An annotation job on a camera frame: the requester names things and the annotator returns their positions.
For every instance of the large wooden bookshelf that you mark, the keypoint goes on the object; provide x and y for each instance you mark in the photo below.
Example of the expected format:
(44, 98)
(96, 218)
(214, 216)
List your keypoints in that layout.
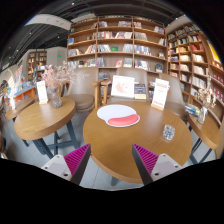
(109, 42)

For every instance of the right side wooden bookshelf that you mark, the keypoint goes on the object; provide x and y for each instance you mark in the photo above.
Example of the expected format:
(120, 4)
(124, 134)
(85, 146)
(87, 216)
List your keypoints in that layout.
(192, 58)

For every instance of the round wooden left table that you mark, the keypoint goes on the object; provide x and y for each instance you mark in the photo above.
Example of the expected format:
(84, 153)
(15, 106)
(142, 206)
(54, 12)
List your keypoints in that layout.
(40, 123)

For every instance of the brown armchair right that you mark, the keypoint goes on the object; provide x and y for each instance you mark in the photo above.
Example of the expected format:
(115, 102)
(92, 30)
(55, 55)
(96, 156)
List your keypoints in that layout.
(174, 100)

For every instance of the white red standing sign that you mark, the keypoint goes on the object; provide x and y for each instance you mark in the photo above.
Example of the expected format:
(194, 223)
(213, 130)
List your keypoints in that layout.
(160, 94)

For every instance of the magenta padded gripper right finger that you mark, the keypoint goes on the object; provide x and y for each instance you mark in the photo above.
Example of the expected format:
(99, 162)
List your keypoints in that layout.
(152, 166)

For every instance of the white mouse pad red rest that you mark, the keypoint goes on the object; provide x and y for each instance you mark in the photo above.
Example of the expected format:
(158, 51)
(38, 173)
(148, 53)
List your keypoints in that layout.
(117, 115)

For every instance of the distant wooden bookshelf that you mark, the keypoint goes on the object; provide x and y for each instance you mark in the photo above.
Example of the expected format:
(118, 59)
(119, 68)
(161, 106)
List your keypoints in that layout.
(36, 61)

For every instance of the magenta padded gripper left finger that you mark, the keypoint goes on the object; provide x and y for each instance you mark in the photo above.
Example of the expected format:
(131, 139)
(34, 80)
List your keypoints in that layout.
(70, 167)

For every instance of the white sign on left table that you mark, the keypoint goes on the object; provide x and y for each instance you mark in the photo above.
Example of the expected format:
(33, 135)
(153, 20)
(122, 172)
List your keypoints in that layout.
(42, 92)

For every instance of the brown armchair centre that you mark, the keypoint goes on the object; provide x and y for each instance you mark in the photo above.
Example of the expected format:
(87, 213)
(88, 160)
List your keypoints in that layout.
(140, 76)

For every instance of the round wooden centre table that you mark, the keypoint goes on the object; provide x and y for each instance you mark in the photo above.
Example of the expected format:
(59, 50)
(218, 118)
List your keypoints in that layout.
(111, 147)

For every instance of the white board with red drawing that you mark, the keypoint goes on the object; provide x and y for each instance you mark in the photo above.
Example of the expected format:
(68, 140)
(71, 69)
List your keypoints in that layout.
(123, 86)

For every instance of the dark book on chair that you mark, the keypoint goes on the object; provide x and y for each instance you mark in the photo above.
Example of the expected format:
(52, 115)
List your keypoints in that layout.
(139, 91)

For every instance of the round wooden table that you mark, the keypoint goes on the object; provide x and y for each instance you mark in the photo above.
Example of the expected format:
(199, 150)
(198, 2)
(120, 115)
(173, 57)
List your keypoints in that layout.
(208, 133)
(111, 147)
(40, 123)

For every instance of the brown armchair left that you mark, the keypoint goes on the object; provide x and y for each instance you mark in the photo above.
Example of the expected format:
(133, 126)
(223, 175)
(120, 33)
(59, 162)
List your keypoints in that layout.
(84, 87)

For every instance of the clear glass cup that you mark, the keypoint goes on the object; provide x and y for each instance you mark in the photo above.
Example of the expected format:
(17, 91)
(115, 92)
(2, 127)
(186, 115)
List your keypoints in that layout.
(168, 132)

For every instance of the glass vase pink flowers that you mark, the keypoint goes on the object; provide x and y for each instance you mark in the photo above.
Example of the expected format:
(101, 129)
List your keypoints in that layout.
(54, 78)

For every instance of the brown armchair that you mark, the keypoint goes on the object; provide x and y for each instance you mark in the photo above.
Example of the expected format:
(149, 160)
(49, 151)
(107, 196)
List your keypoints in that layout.
(84, 87)
(174, 100)
(140, 76)

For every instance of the vase with dried flowers right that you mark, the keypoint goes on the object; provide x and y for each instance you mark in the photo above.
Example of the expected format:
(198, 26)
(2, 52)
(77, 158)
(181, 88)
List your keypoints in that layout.
(208, 98)

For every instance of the far left small table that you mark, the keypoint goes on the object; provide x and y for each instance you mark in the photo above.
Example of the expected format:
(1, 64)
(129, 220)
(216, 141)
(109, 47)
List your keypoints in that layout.
(19, 107)

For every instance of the round wooden right table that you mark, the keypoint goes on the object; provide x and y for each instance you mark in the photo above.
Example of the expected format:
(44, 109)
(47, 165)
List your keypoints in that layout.
(208, 133)

